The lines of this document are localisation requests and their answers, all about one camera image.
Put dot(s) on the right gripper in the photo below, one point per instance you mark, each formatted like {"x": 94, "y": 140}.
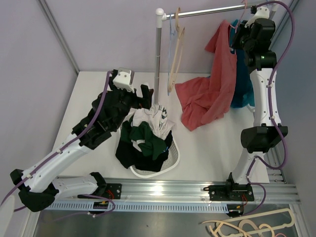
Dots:
{"x": 242, "y": 29}

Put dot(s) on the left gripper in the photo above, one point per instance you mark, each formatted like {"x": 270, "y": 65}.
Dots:
{"x": 144, "y": 102}

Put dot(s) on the pink wire hanger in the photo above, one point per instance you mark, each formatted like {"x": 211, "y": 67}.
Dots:
{"x": 234, "y": 26}

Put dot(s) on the white t shirt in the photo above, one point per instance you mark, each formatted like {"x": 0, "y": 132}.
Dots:
{"x": 157, "y": 119}

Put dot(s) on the green and grey shirt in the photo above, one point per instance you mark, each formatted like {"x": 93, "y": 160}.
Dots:
{"x": 142, "y": 138}

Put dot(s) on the black t shirt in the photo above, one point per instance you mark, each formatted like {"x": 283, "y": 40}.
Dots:
{"x": 129, "y": 156}

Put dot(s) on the salmon pink shirt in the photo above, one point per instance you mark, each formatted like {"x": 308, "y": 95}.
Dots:
{"x": 206, "y": 99}

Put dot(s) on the teal t shirt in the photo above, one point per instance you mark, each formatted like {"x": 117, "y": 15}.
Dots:
{"x": 244, "y": 94}

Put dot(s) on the beige wooden hanger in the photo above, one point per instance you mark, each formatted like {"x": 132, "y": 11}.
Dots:
{"x": 177, "y": 51}

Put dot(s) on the light blue wire hanger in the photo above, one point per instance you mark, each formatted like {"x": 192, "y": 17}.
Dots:
{"x": 172, "y": 35}

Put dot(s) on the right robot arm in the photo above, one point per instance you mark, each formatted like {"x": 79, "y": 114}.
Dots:
{"x": 254, "y": 38}

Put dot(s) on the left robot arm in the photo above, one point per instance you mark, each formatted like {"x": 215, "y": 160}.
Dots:
{"x": 39, "y": 186}

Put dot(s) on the white perforated basket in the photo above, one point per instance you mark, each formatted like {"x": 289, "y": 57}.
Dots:
{"x": 169, "y": 164}

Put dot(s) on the metal clothes rack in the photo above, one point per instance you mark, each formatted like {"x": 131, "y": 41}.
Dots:
{"x": 161, "y": 16}

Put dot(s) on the beige hangers pile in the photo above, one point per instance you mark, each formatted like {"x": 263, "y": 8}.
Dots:
{"x": 269, "y": 222}

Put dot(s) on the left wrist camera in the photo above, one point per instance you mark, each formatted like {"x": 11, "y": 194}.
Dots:
{"x": 124, "y": 79}

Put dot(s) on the aluminium mounting rail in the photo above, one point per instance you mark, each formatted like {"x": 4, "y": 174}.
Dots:
{"x": 149, "y": 190}

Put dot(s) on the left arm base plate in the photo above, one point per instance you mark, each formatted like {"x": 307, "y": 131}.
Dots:
{"x": 110, "y": 191}

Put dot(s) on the white slotted cable duct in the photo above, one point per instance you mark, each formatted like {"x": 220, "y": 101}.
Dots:
{"x": 140, "y": 207}

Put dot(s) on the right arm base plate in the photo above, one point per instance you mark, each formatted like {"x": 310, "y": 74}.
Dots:
{"x": 230, "y": 193}

